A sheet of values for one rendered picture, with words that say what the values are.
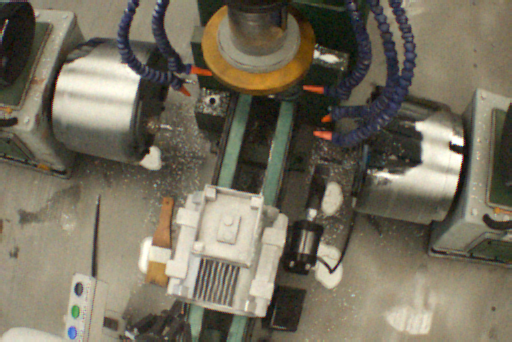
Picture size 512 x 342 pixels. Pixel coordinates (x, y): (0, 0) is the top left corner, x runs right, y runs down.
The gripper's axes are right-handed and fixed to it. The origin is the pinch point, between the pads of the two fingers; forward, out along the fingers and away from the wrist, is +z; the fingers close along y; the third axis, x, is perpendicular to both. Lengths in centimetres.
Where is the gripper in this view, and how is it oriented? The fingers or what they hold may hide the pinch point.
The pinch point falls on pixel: (174, 314)
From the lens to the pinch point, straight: 126.9
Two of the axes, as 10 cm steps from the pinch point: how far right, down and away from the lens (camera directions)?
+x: -1.8, 9.5, 2.5
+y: -9.8, -2.0, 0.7
